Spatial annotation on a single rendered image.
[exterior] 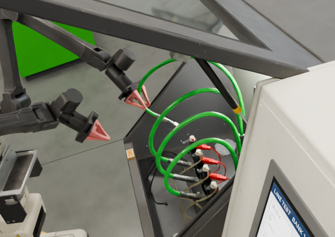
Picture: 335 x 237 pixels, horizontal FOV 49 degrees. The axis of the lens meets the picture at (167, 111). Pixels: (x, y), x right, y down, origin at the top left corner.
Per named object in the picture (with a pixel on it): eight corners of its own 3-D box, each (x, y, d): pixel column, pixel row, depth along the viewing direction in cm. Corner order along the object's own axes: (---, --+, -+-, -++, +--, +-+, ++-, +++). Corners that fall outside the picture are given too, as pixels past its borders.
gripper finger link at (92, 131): (111, 141, 122) (86, 127, 119) (100, 154, 126) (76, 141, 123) (114, 128, 128) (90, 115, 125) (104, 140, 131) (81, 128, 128)
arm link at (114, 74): (107, 70, 143) (100, 73, 138) (118, 58, 140) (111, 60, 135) (120, 83, 142) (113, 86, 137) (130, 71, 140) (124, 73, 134)
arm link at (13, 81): (-1, 2, 148) (-19, 3, 139) (29, 1, 145) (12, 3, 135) (17, 108, 162) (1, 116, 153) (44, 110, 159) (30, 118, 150)
